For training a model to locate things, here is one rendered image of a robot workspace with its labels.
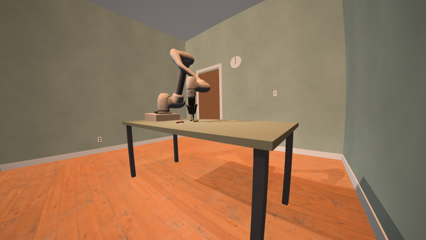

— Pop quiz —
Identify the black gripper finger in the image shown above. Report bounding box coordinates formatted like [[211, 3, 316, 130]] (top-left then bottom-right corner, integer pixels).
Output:
[[186, 103, 192, 120], [191, 103, 197, 121]]

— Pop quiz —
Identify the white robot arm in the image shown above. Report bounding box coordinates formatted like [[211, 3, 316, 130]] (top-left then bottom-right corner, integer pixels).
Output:
[[154, 49, 210, 114]]

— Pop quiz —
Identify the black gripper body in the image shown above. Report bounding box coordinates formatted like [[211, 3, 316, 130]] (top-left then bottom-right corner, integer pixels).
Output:
[[188, 97, 195, 107]]

